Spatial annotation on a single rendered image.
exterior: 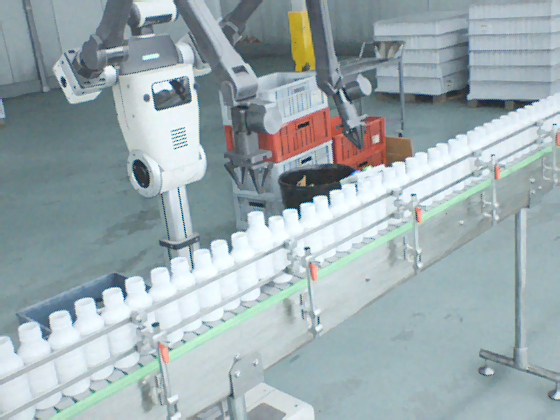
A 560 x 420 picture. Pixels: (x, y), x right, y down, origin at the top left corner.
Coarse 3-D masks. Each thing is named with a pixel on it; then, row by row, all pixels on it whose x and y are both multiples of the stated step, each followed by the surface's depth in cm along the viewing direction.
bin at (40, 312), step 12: (108, 276) 208; (120, 276) 207; (84, 288) 203; (96, 288) 206; (108, 288) 209; (120, 288) 210; (48, 300) 196; (60, 300) 198; (72, 300) 201; (24, 312) 191; (36, 312) 193; (48, 312) 196; (72, 312) 202; (48, 324) 197
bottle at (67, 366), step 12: (60, 312) 136; (60, 324) 134; (60, 336) 134; (72, 336) 135; (60, 348) 134; (60, 360) 135; (72, 360) 135; (84, 360) 138; (60, 372) 136; (72, 372) 136; (84, 384) 138; (72, 396) 138
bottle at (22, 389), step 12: (0, 348) 126; (12, 348) 128; (0, 360) 126; (12, 360) 127; (0, 372) 126; (12, 384) 127; (24, 384) 129; (0, 396) 128; (12, 396) 128; (24, 396) 129; (0, 408) 129; (12, 408) 128
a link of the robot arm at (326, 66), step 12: (312, 0) 200; (324, 0) 201; (312, 12) 203; (324, 12) 203; (312, 24) 206; (324, 24) 205; (312, 36) 209; (324, 36) 208; (324, 48) 211; (324, 60) 214; (336, 60) 218; (324, 72) 216; (336, 72) 221
